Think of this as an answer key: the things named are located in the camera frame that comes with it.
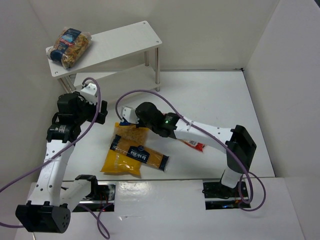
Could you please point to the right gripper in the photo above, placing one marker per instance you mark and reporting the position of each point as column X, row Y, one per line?
column 139, row 123

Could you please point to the white two-tier shelf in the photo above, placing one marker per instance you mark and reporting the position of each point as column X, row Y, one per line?
column 112, row 45

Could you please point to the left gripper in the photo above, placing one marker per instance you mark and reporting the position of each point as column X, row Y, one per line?
column 99, row 113

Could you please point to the tricolour fusilli pasta bag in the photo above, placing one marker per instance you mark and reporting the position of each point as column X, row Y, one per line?
column 69, row 47

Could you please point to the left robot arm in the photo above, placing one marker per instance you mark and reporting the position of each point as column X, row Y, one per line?
column 49, row 208

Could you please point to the red spaghetti pack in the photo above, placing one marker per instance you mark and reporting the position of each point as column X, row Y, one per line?
column 194, row 145

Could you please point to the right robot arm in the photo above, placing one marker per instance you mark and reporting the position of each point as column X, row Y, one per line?
column 236, row 142

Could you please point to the dark blue spaghetti pack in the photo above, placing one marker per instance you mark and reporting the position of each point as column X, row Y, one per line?
column 136, row 151

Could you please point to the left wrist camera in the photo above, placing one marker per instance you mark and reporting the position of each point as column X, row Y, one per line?
column 90, row 93

